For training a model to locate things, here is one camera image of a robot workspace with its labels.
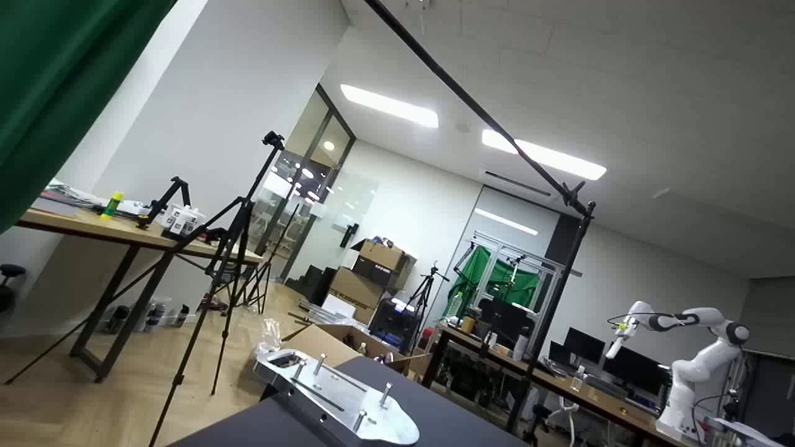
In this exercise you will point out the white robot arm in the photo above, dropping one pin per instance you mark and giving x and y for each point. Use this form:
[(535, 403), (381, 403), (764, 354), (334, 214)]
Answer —
[(699, 368)]

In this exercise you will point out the small cardboard box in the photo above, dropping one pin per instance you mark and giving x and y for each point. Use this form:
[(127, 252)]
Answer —
[(382, 259)]

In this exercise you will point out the short black tripod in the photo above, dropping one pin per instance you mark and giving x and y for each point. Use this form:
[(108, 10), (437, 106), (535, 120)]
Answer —
[(422, 293)]

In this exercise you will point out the large cardboard box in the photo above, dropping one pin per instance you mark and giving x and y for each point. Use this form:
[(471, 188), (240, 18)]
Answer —
[(354, 288)]

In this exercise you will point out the narrow hanging green cloth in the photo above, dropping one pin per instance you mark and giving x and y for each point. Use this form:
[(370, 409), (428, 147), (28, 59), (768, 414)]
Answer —
[(471, 277)]

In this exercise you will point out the black equipment box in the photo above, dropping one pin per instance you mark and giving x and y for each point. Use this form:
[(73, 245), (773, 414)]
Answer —
[(390, 322)]

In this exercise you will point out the thin ceiling light strip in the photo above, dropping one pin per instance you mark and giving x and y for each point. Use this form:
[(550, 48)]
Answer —
[(504, 221)]

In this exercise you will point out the short ceiling light panel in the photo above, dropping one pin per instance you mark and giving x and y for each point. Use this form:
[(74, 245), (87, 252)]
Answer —
[(387, 106)]

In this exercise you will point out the open cardboard box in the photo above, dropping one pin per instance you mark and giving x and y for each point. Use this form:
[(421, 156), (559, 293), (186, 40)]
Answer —
[(351, 338)]

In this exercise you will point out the wide hanging green cloth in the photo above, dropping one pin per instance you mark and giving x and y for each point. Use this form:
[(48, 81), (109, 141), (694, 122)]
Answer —
[(515, 287)]

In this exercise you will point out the black boom pole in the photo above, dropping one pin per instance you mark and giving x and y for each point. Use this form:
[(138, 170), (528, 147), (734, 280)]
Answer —
[(473, 103)]

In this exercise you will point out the long ceiling light panel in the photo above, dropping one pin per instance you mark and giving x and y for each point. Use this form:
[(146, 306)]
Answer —
[(543, 156)]

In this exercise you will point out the clear glass cup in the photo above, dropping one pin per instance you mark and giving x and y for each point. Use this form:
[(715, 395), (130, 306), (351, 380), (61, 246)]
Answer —
[(271, 337)]

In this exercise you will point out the black upright stand pole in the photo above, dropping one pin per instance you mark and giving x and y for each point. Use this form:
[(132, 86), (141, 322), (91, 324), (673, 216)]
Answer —
[(561, 288)]

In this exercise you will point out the white clutter on table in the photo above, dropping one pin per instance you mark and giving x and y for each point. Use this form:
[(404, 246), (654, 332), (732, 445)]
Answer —
[(182, 221)]

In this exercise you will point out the small black monitor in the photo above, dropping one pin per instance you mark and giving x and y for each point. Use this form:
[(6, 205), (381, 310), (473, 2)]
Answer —
[(584, 347)]

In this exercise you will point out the small black tabletop tripod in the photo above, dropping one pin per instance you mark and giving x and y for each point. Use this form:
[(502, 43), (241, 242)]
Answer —
[(169, 194)]

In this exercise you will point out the long wooden desk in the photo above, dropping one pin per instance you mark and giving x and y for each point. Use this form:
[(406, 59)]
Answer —
[(580, 389)]

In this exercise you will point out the wide black monitor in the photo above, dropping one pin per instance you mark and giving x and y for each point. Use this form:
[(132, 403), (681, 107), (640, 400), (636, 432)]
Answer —
[(633, 372)]

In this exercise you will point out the yellow green small object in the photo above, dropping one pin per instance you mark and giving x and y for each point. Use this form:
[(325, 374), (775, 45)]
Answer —
[(109, 208)]

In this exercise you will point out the wooden table with black legs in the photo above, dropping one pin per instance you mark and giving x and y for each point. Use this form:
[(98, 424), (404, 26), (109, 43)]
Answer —
[(82, 225)]

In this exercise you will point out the green cloth curtain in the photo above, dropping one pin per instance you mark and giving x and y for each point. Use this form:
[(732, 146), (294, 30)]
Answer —
[(51, 84)]

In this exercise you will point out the tall black camera tripod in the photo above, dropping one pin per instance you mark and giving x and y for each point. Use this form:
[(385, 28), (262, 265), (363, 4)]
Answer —
[(240, 219)]

